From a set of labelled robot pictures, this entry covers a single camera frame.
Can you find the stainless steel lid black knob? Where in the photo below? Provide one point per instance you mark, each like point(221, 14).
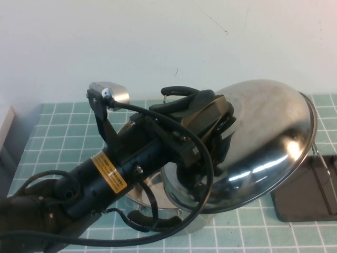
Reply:
point(263, 126)

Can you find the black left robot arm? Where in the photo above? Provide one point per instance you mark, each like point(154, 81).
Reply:
point(84, 184)

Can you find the teal grid tablecloth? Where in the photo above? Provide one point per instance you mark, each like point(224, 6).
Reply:
point(65, 126)

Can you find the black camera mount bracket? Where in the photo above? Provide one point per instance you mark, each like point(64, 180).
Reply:
point(105, 124)

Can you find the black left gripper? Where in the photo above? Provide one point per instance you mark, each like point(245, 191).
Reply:
point(163, 139)

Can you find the beige grey side panel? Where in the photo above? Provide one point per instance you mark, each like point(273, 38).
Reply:
point(8, 126)

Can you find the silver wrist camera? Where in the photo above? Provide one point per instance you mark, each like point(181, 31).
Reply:
point(118, 95)

